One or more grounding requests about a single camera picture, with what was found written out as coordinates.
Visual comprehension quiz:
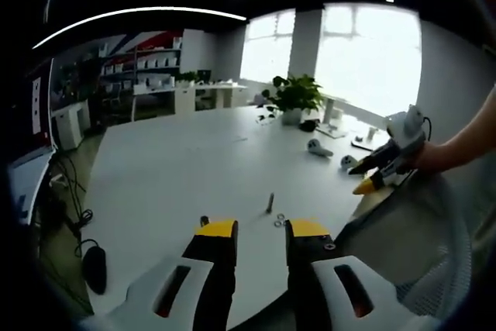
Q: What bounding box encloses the small metal threaded stud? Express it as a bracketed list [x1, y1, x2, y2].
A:
[263, 191, 277, 215]

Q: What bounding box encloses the black computer mouse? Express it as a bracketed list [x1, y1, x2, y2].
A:
[82, 246, 108, 295]

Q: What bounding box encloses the white stand device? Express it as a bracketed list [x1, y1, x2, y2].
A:
[315, 96, 346, 139]

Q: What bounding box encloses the black cable bundle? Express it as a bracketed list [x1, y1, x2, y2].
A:
[38, 152, 96, 259]

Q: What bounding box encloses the grey mesh office chair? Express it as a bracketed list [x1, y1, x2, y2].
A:
[335, 170, 478, 325]

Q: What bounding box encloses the long curved ceiling light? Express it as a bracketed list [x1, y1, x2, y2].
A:
[32, 7, 248, 50]

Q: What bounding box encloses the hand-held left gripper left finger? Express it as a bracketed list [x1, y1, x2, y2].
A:
[77, 218, 239, 331]

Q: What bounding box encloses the green potted plant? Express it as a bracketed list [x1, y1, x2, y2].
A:
[261, 74, 327, 126]

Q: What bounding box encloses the white drawer cabinet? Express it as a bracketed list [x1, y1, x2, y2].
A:
[52, 100, 92, 152]

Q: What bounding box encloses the white low desk cabinet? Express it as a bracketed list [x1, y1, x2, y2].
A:
[174, 81, 250, 113]

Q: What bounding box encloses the shelf with white bins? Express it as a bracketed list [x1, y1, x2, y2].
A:
[98, 36, 184, 122]

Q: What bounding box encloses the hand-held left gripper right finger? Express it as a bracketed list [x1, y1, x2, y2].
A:
[284, 217, 435, 331]

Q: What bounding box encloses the white handheld controller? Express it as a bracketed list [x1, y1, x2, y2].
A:
[307, 139, 334, 158]
[339, 154, 360, 172]

